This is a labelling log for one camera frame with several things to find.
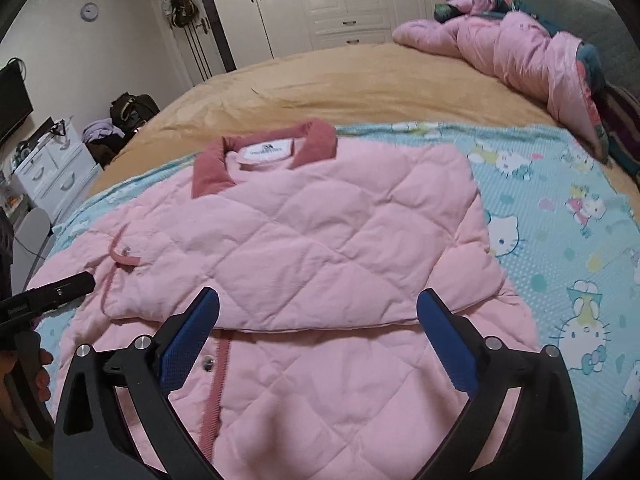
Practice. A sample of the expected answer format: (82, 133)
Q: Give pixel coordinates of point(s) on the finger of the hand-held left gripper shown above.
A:
(50, 294)

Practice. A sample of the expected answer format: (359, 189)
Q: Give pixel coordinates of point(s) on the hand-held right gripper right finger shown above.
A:
(445, 340)

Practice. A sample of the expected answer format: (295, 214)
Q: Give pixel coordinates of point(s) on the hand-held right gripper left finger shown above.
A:
(192, 340)

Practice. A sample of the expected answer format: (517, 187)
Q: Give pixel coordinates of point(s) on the pink quilted jacket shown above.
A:
(325, 220)

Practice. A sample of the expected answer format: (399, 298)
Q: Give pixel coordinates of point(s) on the dark clothes pile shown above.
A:
(107, 152)

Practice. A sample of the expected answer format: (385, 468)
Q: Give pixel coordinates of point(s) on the black clothes hanger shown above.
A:
(59, 129)

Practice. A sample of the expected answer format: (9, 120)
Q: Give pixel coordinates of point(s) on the person's left hand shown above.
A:
(44, 362)

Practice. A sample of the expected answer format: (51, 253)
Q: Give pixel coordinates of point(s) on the grey chair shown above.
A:
(32, 230)

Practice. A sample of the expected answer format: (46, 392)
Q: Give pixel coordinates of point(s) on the white drawer cabinet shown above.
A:
(55, 170)

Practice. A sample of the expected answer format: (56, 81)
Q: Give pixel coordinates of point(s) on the teal cartoon printed blanket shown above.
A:
(550, 210)

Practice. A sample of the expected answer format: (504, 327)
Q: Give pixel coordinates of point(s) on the purple cloth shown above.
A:
(100, 129)

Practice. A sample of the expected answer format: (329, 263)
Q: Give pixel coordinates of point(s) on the black television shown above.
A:
(12, 100)

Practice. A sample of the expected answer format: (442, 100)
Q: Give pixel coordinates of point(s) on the black bag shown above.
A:
(135, 107)

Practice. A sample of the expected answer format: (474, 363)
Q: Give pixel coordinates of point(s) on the bed with tan sheet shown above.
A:
(325, 85)

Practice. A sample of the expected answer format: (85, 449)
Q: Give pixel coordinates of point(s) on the dark striped pillow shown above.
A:
(625, 120)

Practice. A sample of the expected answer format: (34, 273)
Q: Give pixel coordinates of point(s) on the room door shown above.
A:
(210, 55)

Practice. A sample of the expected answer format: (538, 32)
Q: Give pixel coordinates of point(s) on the pink duvet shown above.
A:
(520, 55)

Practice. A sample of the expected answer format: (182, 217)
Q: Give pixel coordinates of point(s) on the items hanging on door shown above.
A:
(180, 5)

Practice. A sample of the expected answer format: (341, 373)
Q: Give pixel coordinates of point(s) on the grey headboard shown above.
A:
(600, 25)

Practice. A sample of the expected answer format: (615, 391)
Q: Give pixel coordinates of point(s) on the white wardrobe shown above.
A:
(300, 0)

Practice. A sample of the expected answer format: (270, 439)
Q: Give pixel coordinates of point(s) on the round wall clock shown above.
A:
(89, 11)

